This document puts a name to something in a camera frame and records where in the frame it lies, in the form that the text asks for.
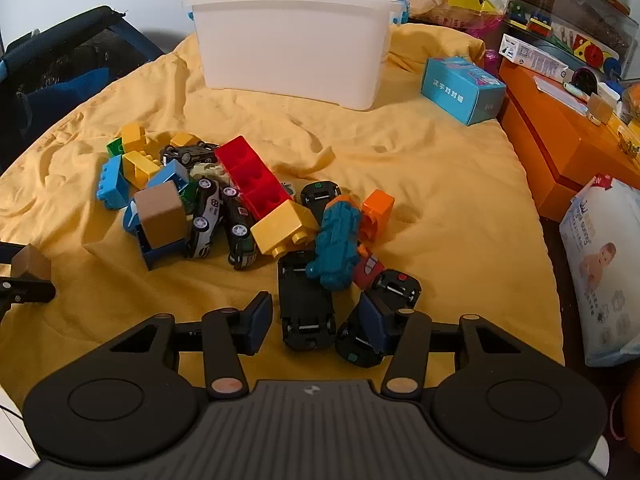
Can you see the dark green toy car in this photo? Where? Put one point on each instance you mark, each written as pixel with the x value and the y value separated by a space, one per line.
pixel 240 235

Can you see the small dark round clock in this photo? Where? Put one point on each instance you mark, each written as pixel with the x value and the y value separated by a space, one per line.
pixel 584 81

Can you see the large yellow building block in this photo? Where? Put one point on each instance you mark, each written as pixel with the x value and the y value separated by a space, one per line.
pixel 282 227

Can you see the long black toy car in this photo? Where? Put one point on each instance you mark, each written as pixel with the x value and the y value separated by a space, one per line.
pixel 305 300

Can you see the long red building block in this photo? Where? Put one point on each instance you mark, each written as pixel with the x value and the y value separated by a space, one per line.
pixel 250 175

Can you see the black sports toy car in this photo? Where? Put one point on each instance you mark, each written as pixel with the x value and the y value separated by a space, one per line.
pixel 187 154

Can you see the clear plastic box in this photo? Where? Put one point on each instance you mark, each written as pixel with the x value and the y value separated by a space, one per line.
pixel 575 5

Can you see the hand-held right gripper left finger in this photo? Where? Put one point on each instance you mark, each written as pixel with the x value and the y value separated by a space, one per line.
pixel 257 322

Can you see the brown cube block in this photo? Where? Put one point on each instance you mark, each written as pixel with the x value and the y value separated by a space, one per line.
pixel 31 261
pixel 159 212

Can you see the orange building block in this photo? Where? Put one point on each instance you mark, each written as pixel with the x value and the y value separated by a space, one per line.
pixel 377 212

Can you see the small brown box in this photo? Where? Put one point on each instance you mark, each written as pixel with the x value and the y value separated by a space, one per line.
pixel 599 107

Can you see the teal cardboard box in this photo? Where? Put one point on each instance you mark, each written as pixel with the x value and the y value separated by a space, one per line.
pixel 460 90

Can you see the beige toy car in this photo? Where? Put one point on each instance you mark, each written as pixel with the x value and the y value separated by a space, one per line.
pixel 207 171

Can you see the black toy car red underside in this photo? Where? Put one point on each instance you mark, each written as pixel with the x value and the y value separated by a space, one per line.
pixel 400 287

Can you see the light blue building block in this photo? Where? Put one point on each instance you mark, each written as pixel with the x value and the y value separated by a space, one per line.
pixel 114 185

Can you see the dark blue toy car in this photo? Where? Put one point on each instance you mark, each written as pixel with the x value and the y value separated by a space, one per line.
pixel 357 355

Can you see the small white box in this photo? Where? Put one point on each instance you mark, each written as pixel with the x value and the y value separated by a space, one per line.
pixel 610 94

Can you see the blue toy truck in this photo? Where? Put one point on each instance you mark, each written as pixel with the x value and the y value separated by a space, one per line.
pixel 162 255

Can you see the white carton box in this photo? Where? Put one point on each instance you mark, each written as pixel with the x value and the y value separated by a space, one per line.
pixel 531 57

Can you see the black toy car green underside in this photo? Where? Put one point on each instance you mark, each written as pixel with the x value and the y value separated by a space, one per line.
pixel 320 197

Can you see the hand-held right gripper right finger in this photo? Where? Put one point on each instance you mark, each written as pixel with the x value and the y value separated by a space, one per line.
pixel 375 322

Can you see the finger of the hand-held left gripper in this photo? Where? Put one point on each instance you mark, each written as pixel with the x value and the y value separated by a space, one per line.
pixel 30 291
pixel 10 252

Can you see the white diaper pack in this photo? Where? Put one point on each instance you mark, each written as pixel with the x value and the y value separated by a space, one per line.
pixel 605 270

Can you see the orange box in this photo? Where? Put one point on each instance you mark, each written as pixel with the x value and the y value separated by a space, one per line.
pixel 545 145

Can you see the green building block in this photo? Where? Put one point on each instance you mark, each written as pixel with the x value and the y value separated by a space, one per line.
pixel 115 147

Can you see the white police toy car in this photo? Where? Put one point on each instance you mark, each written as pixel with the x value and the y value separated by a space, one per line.
pixel 205 220

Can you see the blue cloth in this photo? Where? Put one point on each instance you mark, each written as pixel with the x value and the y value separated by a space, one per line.
pixel 65 89

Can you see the pink glittery bag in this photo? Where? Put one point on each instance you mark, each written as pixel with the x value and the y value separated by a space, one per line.
pixel 487 27

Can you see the teal crocodile toy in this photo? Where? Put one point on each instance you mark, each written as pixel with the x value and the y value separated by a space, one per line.
pixel 337 245

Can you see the white plastic storage bin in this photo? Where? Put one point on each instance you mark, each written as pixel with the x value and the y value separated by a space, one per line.
pixel 290 45

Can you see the dark mesh chair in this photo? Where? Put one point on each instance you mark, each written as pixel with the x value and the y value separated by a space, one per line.
pixel 100 40

